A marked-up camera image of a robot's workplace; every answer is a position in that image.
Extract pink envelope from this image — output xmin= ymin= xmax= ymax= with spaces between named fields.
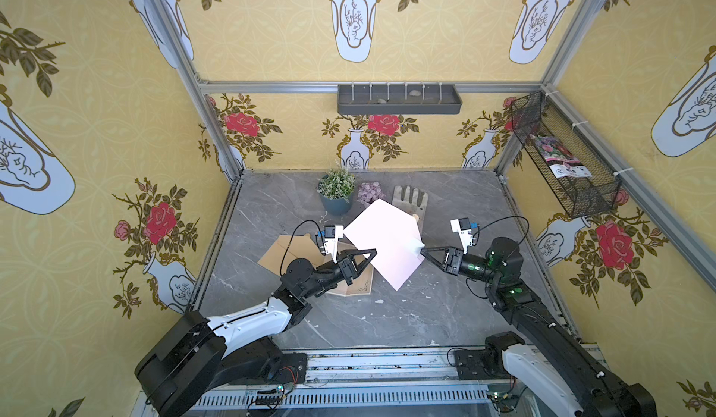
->
xmin=344 ymin=200 xmax=424 ymax=291

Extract brown kraft envelope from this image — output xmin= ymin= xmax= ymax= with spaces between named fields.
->
xmin=258 ymin=234 xmax=326 ymax=276

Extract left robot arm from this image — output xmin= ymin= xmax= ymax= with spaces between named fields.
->
xmin=134 ymin=249 xmax=378 ymax=416

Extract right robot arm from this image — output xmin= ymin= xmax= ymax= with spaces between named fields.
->
xmin=421 ymin=237 xmax=657 ymax=416

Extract dirty white work glove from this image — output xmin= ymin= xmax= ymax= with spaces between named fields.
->
xmin=392 ymin=186 xmax=429 ymax=232

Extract purple flowers in white pot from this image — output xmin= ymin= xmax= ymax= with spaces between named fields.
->
xmin=357 ymin=181 xmax=385 ymax=207

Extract green plant in blue pot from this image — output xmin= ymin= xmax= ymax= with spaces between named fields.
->
xmin=317 ymin=167 xmax=355 ymax=217

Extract seed packet in basket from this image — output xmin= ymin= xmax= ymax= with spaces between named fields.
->
xmin=533 ymin=135 xmax=592 ymax=178

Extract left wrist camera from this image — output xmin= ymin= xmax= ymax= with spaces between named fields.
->
xmin=318 ymin=225 xmax=344 ymax=262

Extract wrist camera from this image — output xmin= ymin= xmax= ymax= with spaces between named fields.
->
xmin=318 ymin=225 xmax=344 ymax=262
xmin=450 ymin=217 xmax=479 ymax=254

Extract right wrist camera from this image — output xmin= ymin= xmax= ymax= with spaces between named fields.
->
xmin=450 ymin=217 xmax=479 ymax=254

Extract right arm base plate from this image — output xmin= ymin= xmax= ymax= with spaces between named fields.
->
xmin=449 ymin=348 xmax=509 ymax=381

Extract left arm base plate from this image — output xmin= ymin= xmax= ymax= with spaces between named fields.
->
xmin=246 ymin=353 xmax=308 ymax=385

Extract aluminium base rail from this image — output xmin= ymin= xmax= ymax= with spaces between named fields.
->
xmin=133 ymin=343 xmax=633 ymax=417

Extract black wire mesh basket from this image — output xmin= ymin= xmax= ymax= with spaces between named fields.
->
xmin=508 ymin=92 xmax=621 ymax=217

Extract grey wall shelf tray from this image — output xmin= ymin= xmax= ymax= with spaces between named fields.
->
xmin=337 ymin=82 xmax=464 ymax=116

